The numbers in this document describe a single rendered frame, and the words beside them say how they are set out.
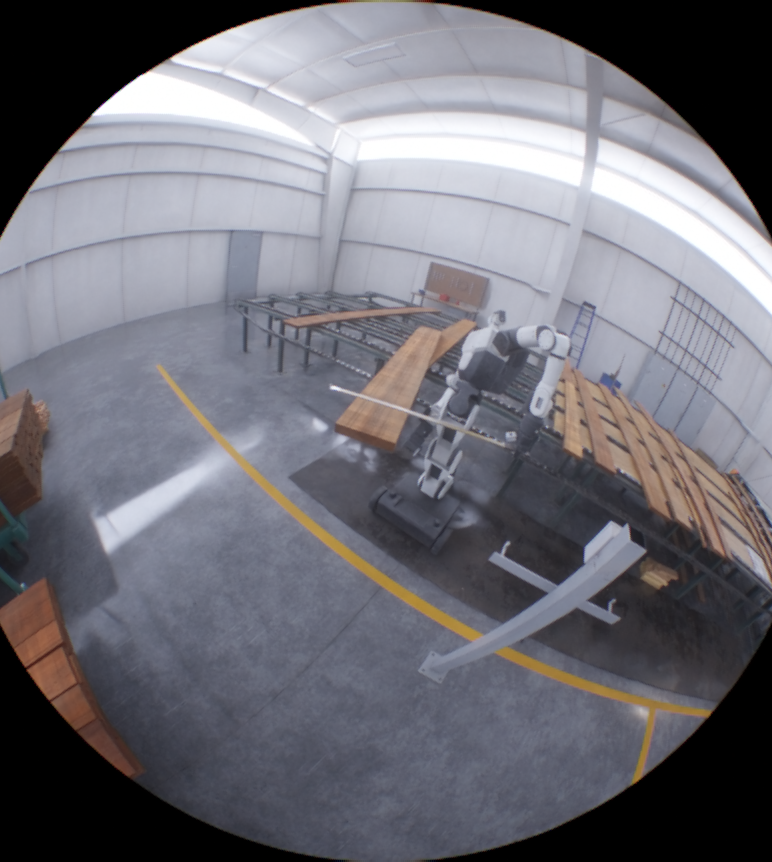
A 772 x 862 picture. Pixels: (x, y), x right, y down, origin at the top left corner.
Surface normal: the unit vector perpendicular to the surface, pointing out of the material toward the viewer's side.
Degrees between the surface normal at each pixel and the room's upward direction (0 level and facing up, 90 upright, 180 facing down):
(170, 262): 87
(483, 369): 80
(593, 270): 90
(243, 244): 90
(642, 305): 89
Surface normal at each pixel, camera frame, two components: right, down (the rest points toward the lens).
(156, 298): 0.80, 0.51
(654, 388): -0.55, 0.37
